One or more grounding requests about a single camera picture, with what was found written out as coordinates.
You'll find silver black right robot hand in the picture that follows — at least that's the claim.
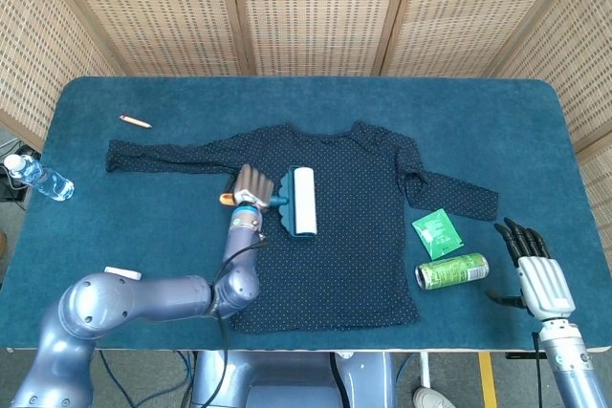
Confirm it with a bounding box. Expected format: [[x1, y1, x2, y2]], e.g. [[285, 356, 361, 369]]
[[485, 217, 577, 321]]

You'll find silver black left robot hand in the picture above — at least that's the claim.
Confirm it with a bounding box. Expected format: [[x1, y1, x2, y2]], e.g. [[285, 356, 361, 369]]
[[228, 163, 274, 211]]

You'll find teal lint roller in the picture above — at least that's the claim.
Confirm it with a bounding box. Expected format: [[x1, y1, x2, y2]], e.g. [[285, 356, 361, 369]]
[[219, 165, 318, 239]]

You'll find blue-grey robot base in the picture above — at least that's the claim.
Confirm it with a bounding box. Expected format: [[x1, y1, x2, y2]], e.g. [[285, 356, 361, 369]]
[[190, 350, 398, 408]]

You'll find navy polka-dot long-sleeve shirt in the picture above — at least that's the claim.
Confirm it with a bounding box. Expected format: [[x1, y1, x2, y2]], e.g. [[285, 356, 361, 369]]
[[104, 120, 501, 335]]

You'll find green drink can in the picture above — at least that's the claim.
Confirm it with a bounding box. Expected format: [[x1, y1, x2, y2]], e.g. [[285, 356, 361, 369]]
[[414, 251, 491, 290]]

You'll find blue carpet table cover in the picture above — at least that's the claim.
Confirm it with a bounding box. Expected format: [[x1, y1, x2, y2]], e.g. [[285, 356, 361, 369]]
[[0, 75, 612, 353]]

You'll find yellow floor tape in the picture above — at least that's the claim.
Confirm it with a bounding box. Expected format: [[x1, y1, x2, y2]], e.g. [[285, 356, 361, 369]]
[[477, 352, 499, 408]]

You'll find green foil sachet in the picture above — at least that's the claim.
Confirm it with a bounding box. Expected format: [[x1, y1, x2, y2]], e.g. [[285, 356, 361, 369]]
[[411, 207, 465, 260]]

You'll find short wooden pencil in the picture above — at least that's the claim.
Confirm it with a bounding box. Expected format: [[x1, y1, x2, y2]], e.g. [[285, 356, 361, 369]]
[[119, 114, 153, 130]]

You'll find white table leg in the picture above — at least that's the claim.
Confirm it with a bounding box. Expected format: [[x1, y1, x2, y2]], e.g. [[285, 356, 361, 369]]
[[419, 352, 434, 390]]

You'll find small white box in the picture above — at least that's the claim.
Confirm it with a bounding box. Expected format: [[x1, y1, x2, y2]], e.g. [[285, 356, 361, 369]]
[[104, 266, 143, 281]]

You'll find white shoe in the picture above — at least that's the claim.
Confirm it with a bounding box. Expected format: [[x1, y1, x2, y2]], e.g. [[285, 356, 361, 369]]
[[412, 387, 456, 408]]

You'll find woven bamboo screen panel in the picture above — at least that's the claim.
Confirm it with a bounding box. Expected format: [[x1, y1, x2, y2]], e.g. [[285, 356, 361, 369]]
[[487, 0, 612, 237], [372, 0, 589, 77], [227, 0, 415, 77], [42, 0, 254, 77], [0, 0, 120, 151]]

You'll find clear plastic water bottle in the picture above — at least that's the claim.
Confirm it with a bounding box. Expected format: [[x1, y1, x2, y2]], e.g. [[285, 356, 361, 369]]
[[3, 153, 76, 203]]

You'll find blue floor cable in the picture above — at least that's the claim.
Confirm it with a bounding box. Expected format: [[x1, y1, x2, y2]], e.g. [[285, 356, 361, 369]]
[[98, 350, 198, 408]]

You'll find black equipment with cables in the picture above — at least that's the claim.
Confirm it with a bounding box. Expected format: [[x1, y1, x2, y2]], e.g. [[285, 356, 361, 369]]
[[0, 138, 31, 211]]

